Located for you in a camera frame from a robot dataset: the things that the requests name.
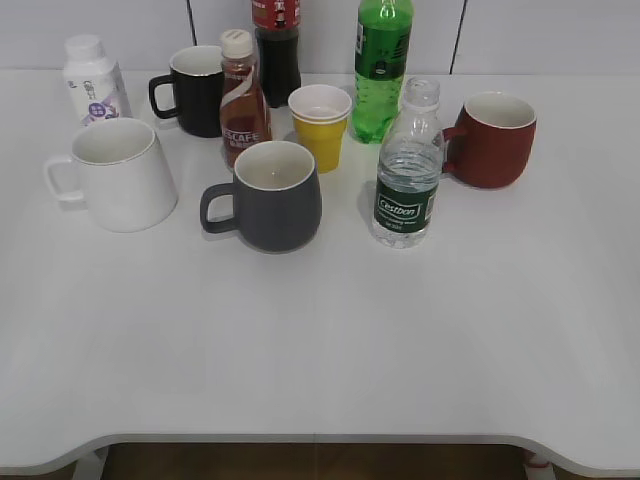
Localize clear Cestbon water bottle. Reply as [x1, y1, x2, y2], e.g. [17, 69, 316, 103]
[372, 77, 445, 249]

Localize white yogurt bottle purple label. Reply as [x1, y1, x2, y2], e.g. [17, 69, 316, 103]
[63, 34, 133, 126]

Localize white table leg right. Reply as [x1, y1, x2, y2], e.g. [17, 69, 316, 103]
[522, 449, 556, 480]

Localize white mug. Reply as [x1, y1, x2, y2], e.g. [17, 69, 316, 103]
[43, 117, 178, 233]

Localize yellow paper cup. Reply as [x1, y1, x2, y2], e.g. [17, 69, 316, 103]
[288, 84, 352, 173]

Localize grey mug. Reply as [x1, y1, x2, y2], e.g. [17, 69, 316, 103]
[199, 141, 322, 253]

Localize white table leg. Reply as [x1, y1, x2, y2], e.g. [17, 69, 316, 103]
[72, 446, 109, 480]
[522, 449, 556, 480]

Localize red mug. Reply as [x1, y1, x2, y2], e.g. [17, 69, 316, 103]
[442, 91, 537, 189]

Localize green soda bottle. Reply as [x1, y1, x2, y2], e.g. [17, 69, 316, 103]
[352, 0, 414, 144]

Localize black mug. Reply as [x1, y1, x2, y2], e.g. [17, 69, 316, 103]
[148, 45, 224, 138]

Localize white table leg left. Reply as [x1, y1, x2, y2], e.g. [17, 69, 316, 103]
[72, 446, 109, 480]

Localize Nescafe coffee bottle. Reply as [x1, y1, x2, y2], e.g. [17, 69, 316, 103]
[219, 29, 272, 168]

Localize cola bottle red label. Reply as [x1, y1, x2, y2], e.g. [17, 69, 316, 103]
[252, 0, 301, 108]

